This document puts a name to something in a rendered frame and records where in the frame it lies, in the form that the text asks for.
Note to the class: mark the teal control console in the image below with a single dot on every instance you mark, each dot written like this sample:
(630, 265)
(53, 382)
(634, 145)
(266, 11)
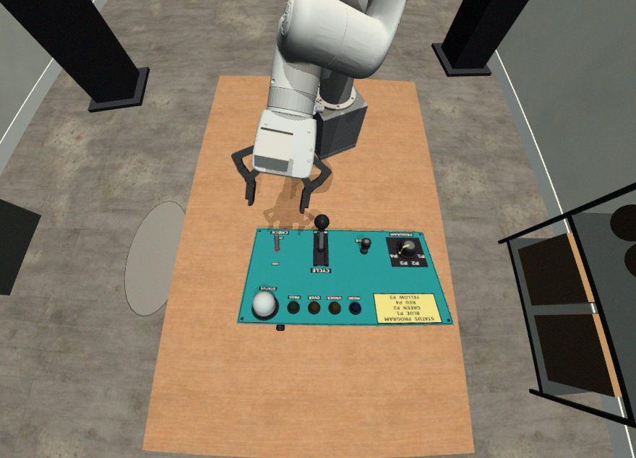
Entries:
(291, 280)

